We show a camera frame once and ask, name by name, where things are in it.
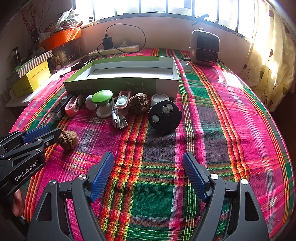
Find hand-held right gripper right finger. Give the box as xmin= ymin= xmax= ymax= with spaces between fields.
xmin=182 ymin=152 xmax=270 ymax=241

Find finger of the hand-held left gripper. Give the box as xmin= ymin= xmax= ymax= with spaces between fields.
xmin=0 ymin=128 xmax=63 ymax=161
xmin=0 ymin=126 xmax=52 ymax=149

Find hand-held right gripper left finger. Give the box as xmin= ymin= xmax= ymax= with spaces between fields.
xmin=26 ymin=152 xmax=115 ymax=241

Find brown walnut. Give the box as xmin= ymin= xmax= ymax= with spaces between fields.
xmin=58 ymin=130 xmax=79 ymax=149
xmin=129 ymin=93 xmax=149 ymax=115

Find black bicycle light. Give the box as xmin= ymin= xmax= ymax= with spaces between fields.
xmin=50 ymin=92 xmax=73 ymax=120

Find small white egg-shaped toy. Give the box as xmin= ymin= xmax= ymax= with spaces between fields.
xmin=85 ymin=95 xmax=97 ymax=110

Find white usb cable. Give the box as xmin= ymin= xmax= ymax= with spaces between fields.
xmin=111 ymin=98 xmax=129 ymax=130

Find green mushroom-shaped gadget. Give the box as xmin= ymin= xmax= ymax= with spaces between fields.
xmin=91 ymin=90 xmax=114 ymax=118

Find black round disc gadget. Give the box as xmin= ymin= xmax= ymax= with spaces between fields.
xmin=148 ymin=101 xmax=183 ymax=133

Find pink clip with mint pad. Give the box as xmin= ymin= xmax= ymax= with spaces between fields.
xmin=115 ymin=91 xmax=132 ymax=115

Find white round jar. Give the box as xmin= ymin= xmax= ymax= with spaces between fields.
xmin=151 ymin=93 xmax=170 ymax=105

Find green white cardboard box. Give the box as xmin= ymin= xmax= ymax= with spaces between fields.
xmin=63 ymin=56 xmax=179 ymax=98

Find person's left hand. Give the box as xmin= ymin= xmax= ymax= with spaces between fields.
xmin=13 ymin=189 xmax=23 ymax=217

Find plaid blanket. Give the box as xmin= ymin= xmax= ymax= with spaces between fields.
xmin=10 ymin=47 xmax=295 ymax=241

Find white plastic sheet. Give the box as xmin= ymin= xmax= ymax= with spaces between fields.
xmin=5 ymin=93 xmax=35 ymax=107

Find black flat tablet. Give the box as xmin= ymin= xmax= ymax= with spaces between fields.
xmin=70 ymin=57 xmax=97 ymax=71

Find glass jar with black lid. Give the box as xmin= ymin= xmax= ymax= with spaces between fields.
xmin=10 ymin=46 xmax=20 ymax=66

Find clear plastic case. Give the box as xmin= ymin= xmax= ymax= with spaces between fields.
xmin=50 ymin=42 xmax=81 ymax=70

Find orange box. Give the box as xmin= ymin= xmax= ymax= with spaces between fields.
xmin=38 ymin=27 xmax=82 ymax=50

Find black charger adapter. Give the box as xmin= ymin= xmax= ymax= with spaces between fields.
xmin=102 ymin=37 xmax=113 ymax=50

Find dried flower branches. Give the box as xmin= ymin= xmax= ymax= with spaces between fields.
xmin=21 ymin=0 xmax=53 ymax=44

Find cream power strip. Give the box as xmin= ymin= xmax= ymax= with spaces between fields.
xmin=89 ymin=44 xmax=140 ymax=56

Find wrapped plant bundle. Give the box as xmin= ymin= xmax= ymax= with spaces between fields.
xmin=50 ymin=10 xmax=80 ymax=30

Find beige space heater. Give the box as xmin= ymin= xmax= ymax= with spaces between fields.
xmin=190 ymin=28 xmax=220 ymax=67

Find patterned cream curtain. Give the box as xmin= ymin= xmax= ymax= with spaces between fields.
xmin=239 ymin=0 xmax=296 ymax=112

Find black charger cable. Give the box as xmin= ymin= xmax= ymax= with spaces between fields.
xmin=97 ymin=23 xmax=147 ymax=58

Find black window frame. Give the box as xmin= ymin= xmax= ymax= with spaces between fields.
xmin=65 ymin=0 xmax=262 ymax=42

